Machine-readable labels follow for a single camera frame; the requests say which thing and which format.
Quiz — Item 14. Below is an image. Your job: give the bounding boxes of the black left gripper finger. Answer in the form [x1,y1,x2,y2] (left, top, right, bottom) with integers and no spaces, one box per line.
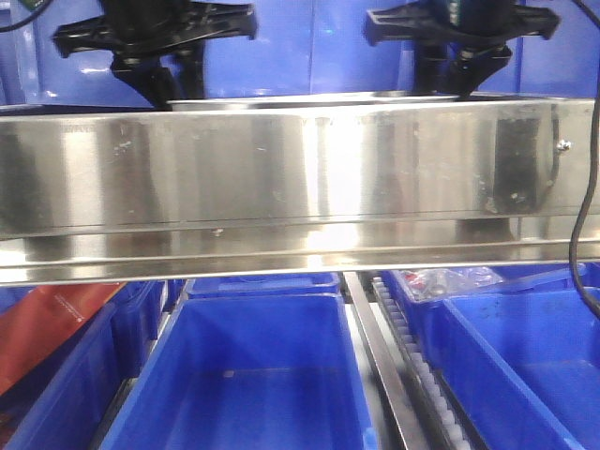
[112,65,205,111]

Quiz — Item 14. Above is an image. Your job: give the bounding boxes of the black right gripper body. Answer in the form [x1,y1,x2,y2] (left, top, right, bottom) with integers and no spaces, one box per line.
[365,1,560,70]

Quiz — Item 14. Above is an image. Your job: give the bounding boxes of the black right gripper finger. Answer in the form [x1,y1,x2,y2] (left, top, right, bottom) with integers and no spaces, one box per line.
[412,44,511,98]

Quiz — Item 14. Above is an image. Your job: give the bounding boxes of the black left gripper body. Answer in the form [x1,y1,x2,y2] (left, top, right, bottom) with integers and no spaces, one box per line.
[52,1,257,70]

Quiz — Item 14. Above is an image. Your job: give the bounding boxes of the silver metal tray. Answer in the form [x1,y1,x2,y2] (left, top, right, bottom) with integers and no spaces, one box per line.
[169,91,458,112]

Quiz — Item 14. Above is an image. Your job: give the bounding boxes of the large blue crate upper right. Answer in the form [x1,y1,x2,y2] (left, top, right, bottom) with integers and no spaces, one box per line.
[477,1,599,97]

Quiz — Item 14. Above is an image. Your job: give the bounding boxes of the large blue crate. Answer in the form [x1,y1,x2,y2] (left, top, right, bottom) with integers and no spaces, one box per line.
[1,1,413,108]
[477,1,599,97]

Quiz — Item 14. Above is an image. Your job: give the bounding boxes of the large blue crate upper left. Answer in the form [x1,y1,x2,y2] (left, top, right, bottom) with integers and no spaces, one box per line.
[1,1,413,108]

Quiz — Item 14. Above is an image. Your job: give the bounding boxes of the clear plastic parts bags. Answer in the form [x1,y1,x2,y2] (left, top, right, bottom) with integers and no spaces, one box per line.
[400,266,504,302]

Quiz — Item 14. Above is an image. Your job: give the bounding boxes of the blue bin with plastic bags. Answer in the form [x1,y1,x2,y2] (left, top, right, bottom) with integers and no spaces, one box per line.
[380,264,574,367]

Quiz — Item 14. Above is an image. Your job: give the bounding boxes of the blue bin behind centre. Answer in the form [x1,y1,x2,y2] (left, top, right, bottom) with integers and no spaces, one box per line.
[185,272,340,299]

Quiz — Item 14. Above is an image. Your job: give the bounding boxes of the red paper bag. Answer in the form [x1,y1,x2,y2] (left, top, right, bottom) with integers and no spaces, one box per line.
[1,282,126,393]

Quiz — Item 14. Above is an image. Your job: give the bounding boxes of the blue bin lower right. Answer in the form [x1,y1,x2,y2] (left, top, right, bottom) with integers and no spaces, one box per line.
[442,286,600,450]

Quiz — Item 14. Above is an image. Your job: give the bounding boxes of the blue bin lower centre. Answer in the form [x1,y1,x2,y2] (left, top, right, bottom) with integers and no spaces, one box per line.
[101,294,378,449]

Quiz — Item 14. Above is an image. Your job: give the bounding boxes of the blue bin lower left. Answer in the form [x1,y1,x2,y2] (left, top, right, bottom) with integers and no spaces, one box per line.
[1,280,164,449]

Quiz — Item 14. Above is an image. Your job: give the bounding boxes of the steel roller track divider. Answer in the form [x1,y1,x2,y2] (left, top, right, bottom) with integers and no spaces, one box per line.
[340,272,487,449]

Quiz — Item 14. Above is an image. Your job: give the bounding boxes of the stainless steel shelf rail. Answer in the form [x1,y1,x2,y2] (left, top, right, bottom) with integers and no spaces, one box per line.
[1,98,593,285]

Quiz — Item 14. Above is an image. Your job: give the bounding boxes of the black cable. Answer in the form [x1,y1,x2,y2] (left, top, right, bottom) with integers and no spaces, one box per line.
[567,0,600,318]

